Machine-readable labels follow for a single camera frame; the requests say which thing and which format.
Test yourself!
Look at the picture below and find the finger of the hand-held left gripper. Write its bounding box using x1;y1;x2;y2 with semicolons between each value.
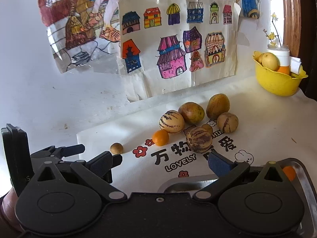
30;144;86;165
109;154;123;182

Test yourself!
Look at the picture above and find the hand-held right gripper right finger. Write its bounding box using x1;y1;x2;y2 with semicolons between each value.
193;152;285;202

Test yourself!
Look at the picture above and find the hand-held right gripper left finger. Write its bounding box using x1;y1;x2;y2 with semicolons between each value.
31;151;125;202

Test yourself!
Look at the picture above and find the small tan longan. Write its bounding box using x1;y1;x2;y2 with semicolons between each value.
110;142;124;155

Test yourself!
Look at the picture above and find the large purple striped pepino melon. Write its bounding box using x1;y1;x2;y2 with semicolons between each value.
185;126;213;153

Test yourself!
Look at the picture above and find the small orange kumquat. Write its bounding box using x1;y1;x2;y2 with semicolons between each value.
152;130;170;146

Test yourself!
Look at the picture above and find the greenish brown round fruit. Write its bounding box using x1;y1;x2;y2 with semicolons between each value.
178;102;205;125

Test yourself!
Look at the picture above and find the striped pale pepino melon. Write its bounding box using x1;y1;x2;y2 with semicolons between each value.
159;110;185;132

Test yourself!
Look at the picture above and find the orange tangerine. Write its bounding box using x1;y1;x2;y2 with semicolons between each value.
282;166;296;181

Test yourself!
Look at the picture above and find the metal tray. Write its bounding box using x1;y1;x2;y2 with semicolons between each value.
158;157;317;230

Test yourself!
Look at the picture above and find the person's left hand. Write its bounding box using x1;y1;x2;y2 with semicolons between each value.
0;188;23;234

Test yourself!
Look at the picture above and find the small brown round fruit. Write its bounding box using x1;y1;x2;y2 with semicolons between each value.
201;123;214;136

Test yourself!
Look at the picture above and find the brown striped pepino melon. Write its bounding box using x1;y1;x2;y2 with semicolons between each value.
217;112;239;133

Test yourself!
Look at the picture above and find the white printed tablecloth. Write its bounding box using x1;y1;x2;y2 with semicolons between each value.
76;76;317;194

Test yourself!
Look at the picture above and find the yellow brown oval fruit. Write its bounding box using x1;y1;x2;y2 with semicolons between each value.
206;93;230;120

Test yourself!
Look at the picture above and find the yellow plastic bowl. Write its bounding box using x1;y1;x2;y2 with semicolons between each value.
252;51;309;97

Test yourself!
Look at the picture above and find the yellow pear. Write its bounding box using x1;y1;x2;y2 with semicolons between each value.
261;52;280;71

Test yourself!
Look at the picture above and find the white and orange bottle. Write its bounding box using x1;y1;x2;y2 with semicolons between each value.
268;49;291;75

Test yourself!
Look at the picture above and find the white paper roll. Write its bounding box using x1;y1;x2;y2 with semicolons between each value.
288;56;303;74

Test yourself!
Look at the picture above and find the coloured houses drawing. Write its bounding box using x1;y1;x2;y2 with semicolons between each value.
117;0;242;103

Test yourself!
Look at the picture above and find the glass jar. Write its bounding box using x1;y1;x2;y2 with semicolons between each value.
267;44;290;51

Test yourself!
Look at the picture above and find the coloured figures drawing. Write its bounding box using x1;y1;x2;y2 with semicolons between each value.
36;0;189;74

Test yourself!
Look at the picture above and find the yellow flower twig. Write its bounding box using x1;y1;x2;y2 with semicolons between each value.
263;12;283;47

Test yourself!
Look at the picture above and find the wooden frame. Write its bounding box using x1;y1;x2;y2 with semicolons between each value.
281;0;302;58

